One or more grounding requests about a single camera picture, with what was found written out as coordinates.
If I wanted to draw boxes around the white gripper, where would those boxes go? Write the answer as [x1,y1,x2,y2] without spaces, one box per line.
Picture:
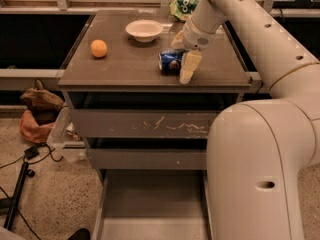
[171,17,215,84]

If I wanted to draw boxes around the blue pepsi can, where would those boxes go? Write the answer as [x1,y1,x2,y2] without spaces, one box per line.
[158,49,186,73]

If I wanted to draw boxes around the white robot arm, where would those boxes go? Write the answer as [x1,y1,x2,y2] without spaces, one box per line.
[176,0,320,240]

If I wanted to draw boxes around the grey drawer cabinet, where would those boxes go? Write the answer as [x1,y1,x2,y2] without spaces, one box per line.
[57,9,252,185]

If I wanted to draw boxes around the grey top drawer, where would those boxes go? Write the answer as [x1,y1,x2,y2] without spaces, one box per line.
[71,109,218,139]

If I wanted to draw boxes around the grey drawer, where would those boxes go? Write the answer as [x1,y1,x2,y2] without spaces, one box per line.
[92,170,213,240]
[87,149,206,170]
[71,109,218,139]

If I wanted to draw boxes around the grey middle drawer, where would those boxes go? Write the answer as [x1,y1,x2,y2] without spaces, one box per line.
[87,149,206,170]

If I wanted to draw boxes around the grey bottom drawer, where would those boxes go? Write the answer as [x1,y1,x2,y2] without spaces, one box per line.
[92,170,213,240]

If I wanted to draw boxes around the green chip bag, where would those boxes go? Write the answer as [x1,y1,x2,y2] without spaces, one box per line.
[169,0,198,22]

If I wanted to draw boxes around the white bowl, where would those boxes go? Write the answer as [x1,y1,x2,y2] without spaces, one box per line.
[126,20,163,43]

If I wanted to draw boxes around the orange fruit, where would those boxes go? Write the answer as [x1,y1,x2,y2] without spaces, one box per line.
[90,40,107,58]

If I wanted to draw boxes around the clear plastic bin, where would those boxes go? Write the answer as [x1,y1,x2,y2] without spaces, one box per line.
[47,107,86,163]

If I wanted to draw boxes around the brown orange cloth bag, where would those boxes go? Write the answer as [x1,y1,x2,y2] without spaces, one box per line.
[19,79,64,144]

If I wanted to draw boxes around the black shoe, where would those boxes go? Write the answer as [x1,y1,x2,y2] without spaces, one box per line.
[68,228,90,240]

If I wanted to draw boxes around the black stand left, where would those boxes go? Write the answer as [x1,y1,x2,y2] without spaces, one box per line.
[0,146,39,230]

